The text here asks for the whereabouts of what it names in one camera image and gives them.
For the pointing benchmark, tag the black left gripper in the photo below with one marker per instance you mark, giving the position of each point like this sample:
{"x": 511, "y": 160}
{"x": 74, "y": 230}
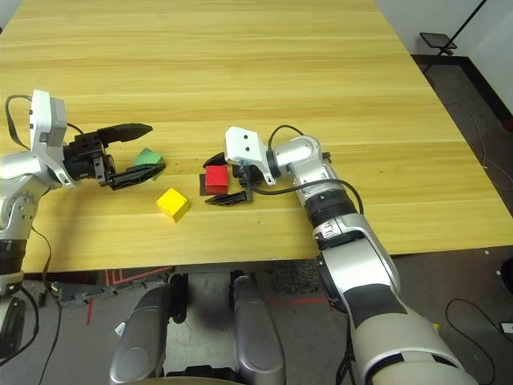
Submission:
{"x": 86, "y": 158}

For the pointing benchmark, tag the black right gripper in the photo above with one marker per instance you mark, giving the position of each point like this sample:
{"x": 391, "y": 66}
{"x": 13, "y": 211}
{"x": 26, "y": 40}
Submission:
{"x": 247, "y": 176}

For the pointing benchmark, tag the red wooden block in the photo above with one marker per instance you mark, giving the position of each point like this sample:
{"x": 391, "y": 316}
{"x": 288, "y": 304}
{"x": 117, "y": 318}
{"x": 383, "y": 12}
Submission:
{"x": 217, "y": 178}

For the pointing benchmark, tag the green wooden block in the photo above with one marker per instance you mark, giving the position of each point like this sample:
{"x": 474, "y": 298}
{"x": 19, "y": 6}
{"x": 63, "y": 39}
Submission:
{"x": 147, "y": 157}

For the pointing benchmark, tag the yellow wooden block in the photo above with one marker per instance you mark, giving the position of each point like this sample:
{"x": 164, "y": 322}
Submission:
{"x": 172, "y": 204}

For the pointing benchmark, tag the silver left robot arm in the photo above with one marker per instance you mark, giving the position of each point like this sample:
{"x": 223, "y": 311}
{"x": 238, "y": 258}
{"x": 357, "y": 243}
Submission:
{"x": 16, "y": 176}

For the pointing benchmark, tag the black square pad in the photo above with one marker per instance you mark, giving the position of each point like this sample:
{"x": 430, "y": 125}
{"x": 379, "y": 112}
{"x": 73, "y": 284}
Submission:
{"x": 202, "y": 186}

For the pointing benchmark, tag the speckled grey foam mat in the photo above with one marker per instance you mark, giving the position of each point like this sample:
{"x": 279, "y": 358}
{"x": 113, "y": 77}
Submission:
{"x": 296, "y": 276}

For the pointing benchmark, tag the silver robot right leg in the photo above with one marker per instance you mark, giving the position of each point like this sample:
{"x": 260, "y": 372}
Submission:
{"x": 256, "y": 333}

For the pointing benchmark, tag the silver robot leg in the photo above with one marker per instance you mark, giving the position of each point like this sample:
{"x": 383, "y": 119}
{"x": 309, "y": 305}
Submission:
{"x": 144, "y": 333}
{"x": 256, "y": 333}

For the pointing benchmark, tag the silver robot left leg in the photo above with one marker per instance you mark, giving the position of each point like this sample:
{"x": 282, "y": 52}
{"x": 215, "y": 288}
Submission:
{"x": 144, "y": 333}

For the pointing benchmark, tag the small silver metal clip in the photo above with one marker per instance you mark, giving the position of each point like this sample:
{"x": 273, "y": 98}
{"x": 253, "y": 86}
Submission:
{"x": 120, "y": 329}

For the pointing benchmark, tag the beige and black robot torso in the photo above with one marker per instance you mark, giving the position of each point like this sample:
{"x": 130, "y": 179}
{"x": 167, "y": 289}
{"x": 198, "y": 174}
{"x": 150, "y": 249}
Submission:
{"x": 200, "y": 372}

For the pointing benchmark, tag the black tripod stand with plate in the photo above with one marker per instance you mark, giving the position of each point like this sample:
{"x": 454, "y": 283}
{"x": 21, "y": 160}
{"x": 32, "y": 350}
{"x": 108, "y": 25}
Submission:
{"x": 437, "y": 40}

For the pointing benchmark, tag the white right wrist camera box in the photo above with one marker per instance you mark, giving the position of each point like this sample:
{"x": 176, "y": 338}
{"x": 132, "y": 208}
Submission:
{"x": 244, "y": 146}

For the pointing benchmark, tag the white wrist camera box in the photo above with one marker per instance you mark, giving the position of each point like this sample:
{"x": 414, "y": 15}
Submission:
{"x": 46, "y": 120}
{"x": 244, "y": 146}

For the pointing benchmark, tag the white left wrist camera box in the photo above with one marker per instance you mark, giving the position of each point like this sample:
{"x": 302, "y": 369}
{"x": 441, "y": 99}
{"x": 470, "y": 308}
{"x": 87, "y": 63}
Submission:
{"x": 46, "y": 120}

